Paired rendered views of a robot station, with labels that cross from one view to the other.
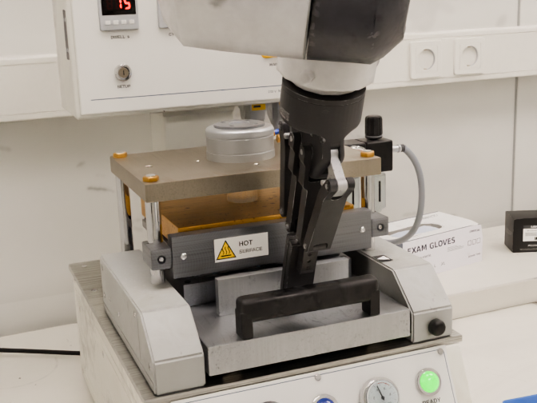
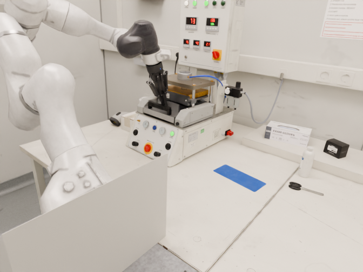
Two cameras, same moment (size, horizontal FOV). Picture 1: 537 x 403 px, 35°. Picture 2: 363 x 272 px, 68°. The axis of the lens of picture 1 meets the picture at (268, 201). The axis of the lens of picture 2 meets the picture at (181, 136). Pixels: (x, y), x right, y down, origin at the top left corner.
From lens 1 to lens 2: 1.26 m
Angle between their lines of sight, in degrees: 59
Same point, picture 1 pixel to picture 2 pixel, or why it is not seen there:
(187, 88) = (196, 63)
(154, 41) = (192, 51)
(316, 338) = (158, 114)
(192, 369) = (141, 109)
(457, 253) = (294, 140)
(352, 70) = (145, 60)
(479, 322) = (272, 157)
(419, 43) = (322, 69)
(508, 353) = (256, 163)
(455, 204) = (334, 132)
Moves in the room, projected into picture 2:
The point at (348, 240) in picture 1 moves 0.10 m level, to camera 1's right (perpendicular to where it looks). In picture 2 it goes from (183, 101) to (193, 107)
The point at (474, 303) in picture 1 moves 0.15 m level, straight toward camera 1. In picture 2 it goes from (277, 152) to (251, 154)
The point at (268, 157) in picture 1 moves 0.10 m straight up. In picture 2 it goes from (183, 80) to (184, 60)
